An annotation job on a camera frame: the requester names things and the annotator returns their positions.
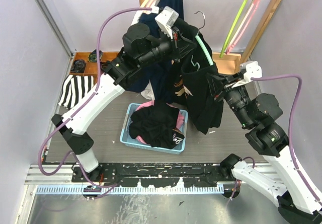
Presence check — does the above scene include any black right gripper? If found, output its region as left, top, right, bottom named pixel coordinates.
left=204, top=70, right=253, bottom=127

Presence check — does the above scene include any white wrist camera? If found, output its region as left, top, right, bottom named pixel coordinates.
left=232, top=61, right=262, bottom=88
left=155, top=6, right=179, bottom=39

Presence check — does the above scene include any white t shirt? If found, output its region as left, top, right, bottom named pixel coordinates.
left=131, top=11, right=155, bottom=101

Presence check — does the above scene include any wooden clothes rack frame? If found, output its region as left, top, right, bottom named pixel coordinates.
left=137, top=0, right=292, bottom=76

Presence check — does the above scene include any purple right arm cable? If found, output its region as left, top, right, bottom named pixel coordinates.
left=226, top=74, right=322, bottom=204

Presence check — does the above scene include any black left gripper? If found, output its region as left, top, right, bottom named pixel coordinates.
left=139, top=25, right=198, bottom=69

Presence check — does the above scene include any pink plastic hanger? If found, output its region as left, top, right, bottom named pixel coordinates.
left=225, top=0, right=265, bottom=55

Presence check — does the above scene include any black white striped cloth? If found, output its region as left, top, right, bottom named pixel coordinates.
left=58, top=75, right=94, bottom=109

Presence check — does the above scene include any dark rolled item in tray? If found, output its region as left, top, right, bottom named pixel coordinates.
left=70, top=59, right=86, bottom=73
left=88, top=49, right=103, bottom=62

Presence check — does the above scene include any pink t shirt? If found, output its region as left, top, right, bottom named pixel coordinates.
left=133, top=102, right=187, bottom=145

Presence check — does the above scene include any light blue plastic basket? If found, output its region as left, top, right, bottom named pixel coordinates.
left=119, top=103, right=189, bottom=155

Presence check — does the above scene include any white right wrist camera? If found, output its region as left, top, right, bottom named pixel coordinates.
left=232, top=61, right=262, bottom=88

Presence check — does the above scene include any lime green hanger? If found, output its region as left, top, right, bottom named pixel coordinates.
left=219, top=0, right=259, bottom=58

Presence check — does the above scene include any white slotted cable duct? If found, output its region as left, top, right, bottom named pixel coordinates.
left=36, top=182, right=224, bottom=195

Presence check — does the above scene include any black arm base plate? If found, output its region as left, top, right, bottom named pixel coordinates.
left=87, top=162, right=235, bottom=188

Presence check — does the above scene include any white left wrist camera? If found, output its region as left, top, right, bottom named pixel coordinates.
left=155, top=6, right=179, bottom=39

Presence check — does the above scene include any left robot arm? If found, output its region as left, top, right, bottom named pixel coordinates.
left=52, top=23, right=197, bottom=182

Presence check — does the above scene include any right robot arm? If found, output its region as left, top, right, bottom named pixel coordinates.
left=206, top=73, right=321, bottom=223

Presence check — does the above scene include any navy blue t shirt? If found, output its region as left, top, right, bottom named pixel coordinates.
left=124, top=0, right=184, bottom=101

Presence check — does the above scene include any mint green hanger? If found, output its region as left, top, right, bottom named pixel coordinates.
left=192, top=11, right=214, bottom=66

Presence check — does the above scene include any brown wooden compartment tray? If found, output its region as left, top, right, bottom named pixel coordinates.
left=69, top=51, right=118, bottom=84

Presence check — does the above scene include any black printed t shirt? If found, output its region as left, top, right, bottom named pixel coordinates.
left=128, top=100, right=186, bottom=150

